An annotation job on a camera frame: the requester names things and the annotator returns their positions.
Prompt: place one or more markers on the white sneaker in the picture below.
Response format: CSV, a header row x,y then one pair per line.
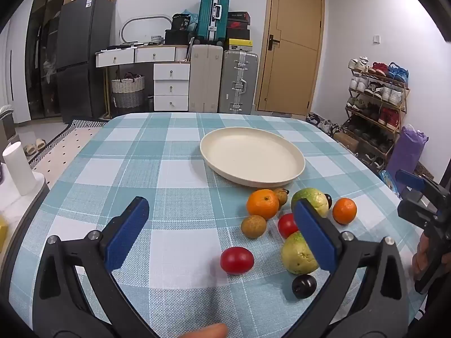
x,y
328,126

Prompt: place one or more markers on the patterned rug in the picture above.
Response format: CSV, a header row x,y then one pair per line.
x,y
63,151

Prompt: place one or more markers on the green mottled guava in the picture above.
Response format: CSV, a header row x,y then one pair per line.
x,y
296,257

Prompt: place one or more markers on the grey doormat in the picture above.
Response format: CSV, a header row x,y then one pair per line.
x,y
281,115

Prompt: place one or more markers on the wooden door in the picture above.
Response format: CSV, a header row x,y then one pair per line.
x,y
292,60

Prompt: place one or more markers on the oval metal-framed mirror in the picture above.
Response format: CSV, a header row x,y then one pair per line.
x,y
146,30

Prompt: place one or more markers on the black sneaker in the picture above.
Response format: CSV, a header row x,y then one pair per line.
x,y
313,118

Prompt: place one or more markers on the beige slipper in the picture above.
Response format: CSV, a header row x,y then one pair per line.
x,y
40,144
30,149

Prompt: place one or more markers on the small cardboard box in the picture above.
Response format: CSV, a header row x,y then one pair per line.
x,y
345,141

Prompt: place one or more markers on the yellow and black box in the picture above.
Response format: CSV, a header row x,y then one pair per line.
x,y
239,44

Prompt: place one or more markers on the yellow packet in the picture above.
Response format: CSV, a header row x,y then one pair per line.
x,y
2,234

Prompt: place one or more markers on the teal checkered tablecloth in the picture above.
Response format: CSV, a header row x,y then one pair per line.
x,y
141,169

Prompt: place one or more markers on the thin black shoe box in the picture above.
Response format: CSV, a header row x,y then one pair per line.
x,y
239,16

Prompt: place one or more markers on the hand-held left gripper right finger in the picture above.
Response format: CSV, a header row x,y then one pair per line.
x,y
315,234

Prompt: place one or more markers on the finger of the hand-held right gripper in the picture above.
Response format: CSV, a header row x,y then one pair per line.
x,y
417,209
410,179

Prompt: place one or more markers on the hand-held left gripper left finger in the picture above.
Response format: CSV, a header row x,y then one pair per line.
x,y
127,234

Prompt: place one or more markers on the white drawer desk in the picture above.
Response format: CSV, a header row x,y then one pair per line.
x,y
171,72

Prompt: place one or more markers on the dark grey refrigerator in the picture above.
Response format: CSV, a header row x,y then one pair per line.
x,y
81,60

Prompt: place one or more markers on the white cylinder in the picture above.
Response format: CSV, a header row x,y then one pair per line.
x,y
17,169

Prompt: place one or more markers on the person's right forearm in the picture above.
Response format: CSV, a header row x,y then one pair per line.
x,y
437,317

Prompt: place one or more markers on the large orange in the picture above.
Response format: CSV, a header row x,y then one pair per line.
x,y
262,205

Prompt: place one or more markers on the rows of shoes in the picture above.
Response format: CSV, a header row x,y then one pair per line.
x,y
389,116

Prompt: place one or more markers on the yellow-green guava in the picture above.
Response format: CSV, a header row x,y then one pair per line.
x,y
313,197

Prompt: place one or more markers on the person's right hand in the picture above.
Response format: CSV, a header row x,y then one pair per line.
x,y
421,257

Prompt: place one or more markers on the silver suitcase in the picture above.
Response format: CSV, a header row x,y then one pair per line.
x,y
238,77

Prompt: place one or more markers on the white wardrobe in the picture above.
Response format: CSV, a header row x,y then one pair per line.
x,y
17,77

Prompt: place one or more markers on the wicker laundry basket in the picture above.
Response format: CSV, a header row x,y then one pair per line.
x,y
127,93

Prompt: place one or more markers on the black shoe box red print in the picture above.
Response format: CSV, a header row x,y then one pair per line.
x,y
238,24

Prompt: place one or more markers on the teal suitcase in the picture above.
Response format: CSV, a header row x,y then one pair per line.
x,y
211,14

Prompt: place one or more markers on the blue plastic bag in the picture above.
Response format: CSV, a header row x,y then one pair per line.
x,y
193,16

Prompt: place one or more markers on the blue patterned packet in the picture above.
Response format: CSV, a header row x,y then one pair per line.
x,y
389,183

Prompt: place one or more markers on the dark glass cabinet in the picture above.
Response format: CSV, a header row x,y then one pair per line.
x,y
42,60

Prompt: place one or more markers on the brown longan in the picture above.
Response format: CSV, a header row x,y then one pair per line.
x,y
282,197
253,226

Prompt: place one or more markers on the beige suitcase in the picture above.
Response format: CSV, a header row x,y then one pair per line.
x,y
206,77

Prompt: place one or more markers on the purple bag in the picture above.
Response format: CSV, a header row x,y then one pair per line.
x,y
405,155

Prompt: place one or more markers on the small orange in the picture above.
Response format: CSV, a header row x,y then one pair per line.
x,y
344,211

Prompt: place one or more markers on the person's left hand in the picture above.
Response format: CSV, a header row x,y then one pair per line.
x,y
208,331

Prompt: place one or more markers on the black case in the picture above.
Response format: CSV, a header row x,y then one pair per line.
x,y
178,37

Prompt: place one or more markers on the black bag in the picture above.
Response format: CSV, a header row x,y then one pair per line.
x,y
181,21

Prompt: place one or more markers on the wooden shoe rack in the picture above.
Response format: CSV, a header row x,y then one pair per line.
x,y
406,95

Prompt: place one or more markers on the red tomato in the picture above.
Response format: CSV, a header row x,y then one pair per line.
x,y
286,226
236,260

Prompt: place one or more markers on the cream round plate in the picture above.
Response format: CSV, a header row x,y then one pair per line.
x,y
246,155

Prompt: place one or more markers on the dark purple plum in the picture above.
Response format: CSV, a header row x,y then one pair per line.
x,y
328,200
303,286

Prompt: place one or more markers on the brown patterned mat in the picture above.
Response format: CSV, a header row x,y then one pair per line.
x,y
425,171

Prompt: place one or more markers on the striped cup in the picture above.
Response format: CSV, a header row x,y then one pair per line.
x,y
156,38

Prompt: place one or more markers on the plain black shoe box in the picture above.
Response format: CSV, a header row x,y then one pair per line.
x,y
238,34

